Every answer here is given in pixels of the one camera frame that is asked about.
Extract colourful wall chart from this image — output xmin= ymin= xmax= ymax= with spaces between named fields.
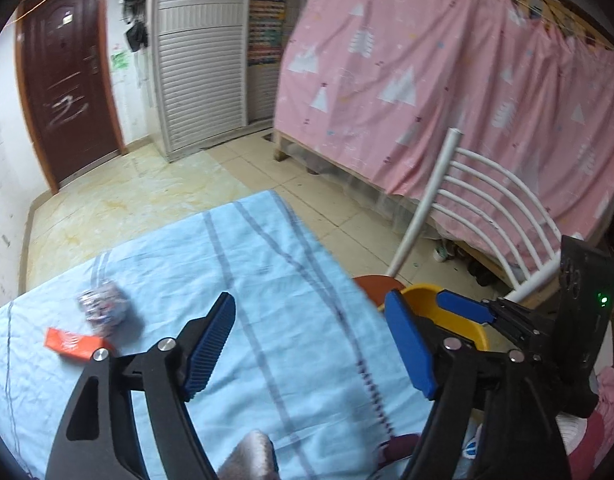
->
xmin=247 ymin=0 xmax=287 ymax=66

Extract orange tissue box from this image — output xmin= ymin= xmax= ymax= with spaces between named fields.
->
xmin=43 ymin=327 xmax=114 ymax=361

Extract black hanging bags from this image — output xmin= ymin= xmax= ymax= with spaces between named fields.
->
xmin=120 ymin=0 xmax=148 ymax=53

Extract white gloved right hand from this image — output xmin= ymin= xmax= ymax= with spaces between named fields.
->
xmin=556 ymin=412 xmax=604 ymax=480

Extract silver foil wrapper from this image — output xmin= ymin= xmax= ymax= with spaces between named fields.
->
xmin=77 ymin=281 xmax=130 ymax=337

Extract white metal chair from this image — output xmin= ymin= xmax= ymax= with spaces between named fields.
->
xmin=387 ymin=128 xmax=562 ymax=302

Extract white slatted wardrobe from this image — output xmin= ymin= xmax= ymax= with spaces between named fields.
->
xmin=145 ymin=0 xmax=318 ymax=164

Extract light blue bed sheet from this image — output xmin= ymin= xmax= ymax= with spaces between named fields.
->
xmin=0 ymin=191 xmax=433 ymax=479

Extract pink tree-print curtain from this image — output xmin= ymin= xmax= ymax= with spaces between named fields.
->
xmin=274 ymin=0 xmax=614 ymax=252

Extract white gloved left hand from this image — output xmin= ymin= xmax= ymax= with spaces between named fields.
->
xmin=217 ymin=430 xmax=280 ymax=480

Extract yellow trash bin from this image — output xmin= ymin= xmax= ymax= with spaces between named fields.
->
xmin=380 ymin=284 xmax=490 ymax=351

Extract dark brown door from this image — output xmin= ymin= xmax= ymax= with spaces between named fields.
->
xmin=14 ymin=0 xmax=127 ymax=193

